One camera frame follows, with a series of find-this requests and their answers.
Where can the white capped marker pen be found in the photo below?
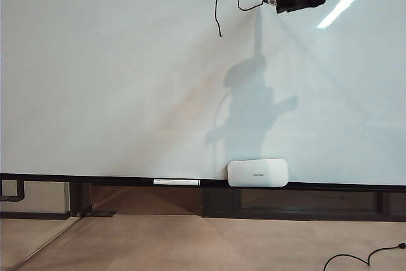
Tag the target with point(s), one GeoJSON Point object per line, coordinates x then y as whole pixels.
{"type": "Point", "coordinates": [176, 182]}

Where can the large glass whiteboard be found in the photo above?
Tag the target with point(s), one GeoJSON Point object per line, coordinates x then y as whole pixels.
{"type": "Point", "coordinates": [127, 93]}

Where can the black stand foot plate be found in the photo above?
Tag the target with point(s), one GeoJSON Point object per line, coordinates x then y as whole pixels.
{"type": "Point", "coordinates": [104, 214]}

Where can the black whiteboard tray ledge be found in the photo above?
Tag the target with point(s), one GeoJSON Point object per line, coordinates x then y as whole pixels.
{"type": "Point", "coordinates": [95, 179]}

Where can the dark wall baseboard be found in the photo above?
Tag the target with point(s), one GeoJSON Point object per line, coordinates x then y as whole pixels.
{"type": "Point", "coordinates": [35, 216]}

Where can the black low frame panel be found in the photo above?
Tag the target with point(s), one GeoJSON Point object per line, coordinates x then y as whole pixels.
{"type": "Point", "coordinates": [285, 210]}

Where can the black wall pipe bracket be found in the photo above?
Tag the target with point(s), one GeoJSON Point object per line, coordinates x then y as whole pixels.
{"type": "Point", "coordinates": [21, 191]}

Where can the black whiteboard stand leg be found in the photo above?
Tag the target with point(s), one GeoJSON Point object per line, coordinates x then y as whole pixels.
{"type": "Point", "coordinates": [79, 199]}

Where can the white whiteboard eraser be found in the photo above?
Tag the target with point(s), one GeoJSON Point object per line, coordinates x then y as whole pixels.
{"type": "Point", "coordinates": [257, 173]}

